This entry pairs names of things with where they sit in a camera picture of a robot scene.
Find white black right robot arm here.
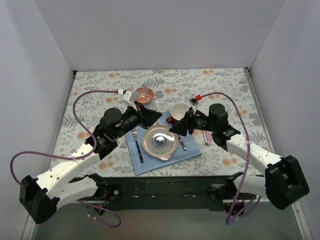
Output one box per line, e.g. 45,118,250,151
169,103,310,210

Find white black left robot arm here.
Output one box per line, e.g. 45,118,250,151
19,104,162,224

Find silver fork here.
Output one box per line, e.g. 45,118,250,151
131,130,144,164

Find red white cup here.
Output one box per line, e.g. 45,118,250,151
166,103,190,125

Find silver patterned knife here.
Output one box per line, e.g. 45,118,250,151
177,135,187,151

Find blue checked placemat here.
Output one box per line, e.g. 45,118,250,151
124,111,202,176

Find red patterned bowl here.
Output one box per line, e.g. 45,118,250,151
136,86,155,104

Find floral patterned tablecloth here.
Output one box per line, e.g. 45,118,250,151
54,68,272,177

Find cream grey plate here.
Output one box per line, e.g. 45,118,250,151
141,124,178,161

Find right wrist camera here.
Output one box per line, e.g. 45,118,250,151
188,94,202,112

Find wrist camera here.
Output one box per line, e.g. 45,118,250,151
122,90,139,108
188,94,202,112

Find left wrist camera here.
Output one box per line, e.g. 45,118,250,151
122,90,139,108

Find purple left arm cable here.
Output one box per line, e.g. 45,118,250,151
9,89,126,228

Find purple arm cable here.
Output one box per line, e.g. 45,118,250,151
9,89,126,228
199,92,262,225

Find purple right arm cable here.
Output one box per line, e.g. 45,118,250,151
199,92,262,225

